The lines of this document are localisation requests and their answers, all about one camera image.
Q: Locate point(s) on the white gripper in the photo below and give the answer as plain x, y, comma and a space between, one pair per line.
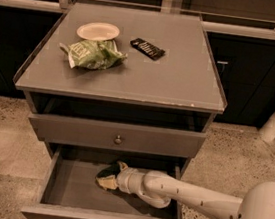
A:
123, 179

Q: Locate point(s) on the green and yellow sponge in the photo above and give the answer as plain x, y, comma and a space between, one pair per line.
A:
110, 170

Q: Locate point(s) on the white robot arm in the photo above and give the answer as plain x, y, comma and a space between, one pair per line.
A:
233, 176

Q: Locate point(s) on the grey top drawer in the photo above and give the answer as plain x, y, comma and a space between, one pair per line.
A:
101, 134

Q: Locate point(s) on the grey open middle drawer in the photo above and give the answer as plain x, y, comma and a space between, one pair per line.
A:
70, 190

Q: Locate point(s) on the grey wooden drawer cabinet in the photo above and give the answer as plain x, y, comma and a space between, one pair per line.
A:
180, 91

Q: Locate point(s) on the dark back counter cabinets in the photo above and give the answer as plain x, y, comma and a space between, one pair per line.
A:
246, 65

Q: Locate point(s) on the round metal top knob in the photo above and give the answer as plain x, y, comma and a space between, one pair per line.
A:
118, 139

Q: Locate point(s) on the crumpled green chip bag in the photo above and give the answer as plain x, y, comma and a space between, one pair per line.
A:
92, 54

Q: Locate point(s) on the black snack bar wrapper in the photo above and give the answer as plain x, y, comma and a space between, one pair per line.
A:
148, 49

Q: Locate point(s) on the white paper plate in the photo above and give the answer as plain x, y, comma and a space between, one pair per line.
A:
98, 31

